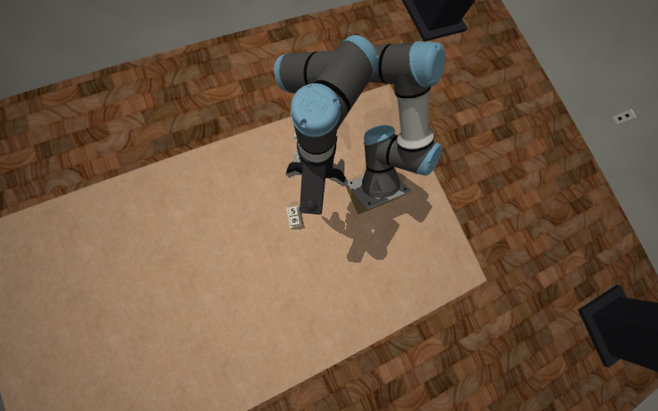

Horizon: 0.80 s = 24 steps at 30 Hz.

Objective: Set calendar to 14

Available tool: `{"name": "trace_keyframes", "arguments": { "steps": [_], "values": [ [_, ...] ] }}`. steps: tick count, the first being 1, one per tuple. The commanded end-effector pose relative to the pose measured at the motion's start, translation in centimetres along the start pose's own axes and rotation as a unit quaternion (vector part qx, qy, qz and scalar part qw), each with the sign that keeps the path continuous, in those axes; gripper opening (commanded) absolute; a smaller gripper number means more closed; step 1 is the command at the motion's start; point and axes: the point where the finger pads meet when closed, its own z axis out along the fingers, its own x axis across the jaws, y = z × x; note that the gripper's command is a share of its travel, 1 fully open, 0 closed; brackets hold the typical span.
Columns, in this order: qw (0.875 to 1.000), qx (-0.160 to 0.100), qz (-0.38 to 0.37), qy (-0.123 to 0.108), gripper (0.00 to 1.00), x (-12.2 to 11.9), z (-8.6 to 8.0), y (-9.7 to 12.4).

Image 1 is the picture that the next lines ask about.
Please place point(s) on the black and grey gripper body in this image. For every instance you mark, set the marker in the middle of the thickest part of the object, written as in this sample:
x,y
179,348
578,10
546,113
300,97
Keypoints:
x,y
329,168

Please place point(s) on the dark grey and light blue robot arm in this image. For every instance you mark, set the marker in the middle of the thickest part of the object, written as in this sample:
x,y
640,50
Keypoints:
x,y
318,110

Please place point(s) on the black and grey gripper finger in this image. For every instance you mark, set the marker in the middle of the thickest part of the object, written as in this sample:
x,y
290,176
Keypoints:
x,y
292,168
338,173

